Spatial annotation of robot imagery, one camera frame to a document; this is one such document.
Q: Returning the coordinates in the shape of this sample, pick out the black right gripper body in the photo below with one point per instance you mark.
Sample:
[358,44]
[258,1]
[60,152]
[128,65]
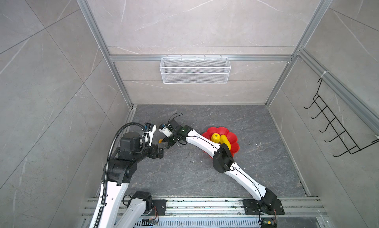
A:
[171,140]

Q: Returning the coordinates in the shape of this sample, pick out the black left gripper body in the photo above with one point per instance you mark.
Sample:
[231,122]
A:
[151,153]

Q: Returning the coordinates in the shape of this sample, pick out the yellow fake lemon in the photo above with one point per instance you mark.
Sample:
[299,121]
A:
[215,138]

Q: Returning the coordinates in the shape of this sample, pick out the yellow fake banana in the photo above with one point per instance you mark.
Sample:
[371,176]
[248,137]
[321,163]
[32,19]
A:
[224,140]

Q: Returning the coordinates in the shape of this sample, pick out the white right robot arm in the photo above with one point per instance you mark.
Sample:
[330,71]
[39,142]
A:
[223,162]

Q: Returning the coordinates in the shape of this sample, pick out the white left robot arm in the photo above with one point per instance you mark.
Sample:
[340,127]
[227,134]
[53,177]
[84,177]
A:
[116,178]

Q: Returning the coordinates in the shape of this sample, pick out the red flower-shaped fruit bowl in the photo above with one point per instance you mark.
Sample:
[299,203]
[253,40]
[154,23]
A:
[233,139]

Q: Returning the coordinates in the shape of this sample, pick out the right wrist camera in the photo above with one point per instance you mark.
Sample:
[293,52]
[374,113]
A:
[170,129]

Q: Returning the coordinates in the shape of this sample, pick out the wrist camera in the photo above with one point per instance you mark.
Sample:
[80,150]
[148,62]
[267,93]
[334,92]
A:
[170,129]
[149,130]

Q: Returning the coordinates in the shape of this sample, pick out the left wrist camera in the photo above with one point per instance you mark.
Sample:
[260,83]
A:
[149,130]

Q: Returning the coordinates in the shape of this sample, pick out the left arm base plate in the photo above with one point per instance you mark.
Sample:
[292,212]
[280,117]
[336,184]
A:
[159,206]

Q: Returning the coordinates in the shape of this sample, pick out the white wire mesh basket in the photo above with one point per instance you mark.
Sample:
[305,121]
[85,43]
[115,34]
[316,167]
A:
[195,70]

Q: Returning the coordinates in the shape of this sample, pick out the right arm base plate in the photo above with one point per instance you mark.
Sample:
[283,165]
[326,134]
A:
[253,207]

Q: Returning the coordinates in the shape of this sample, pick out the aluminium mounting rail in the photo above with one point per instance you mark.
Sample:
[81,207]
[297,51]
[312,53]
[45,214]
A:
[218,212]

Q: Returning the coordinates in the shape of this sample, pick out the black wire hook rack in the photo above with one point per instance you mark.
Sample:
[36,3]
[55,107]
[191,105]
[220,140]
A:
[349,145]

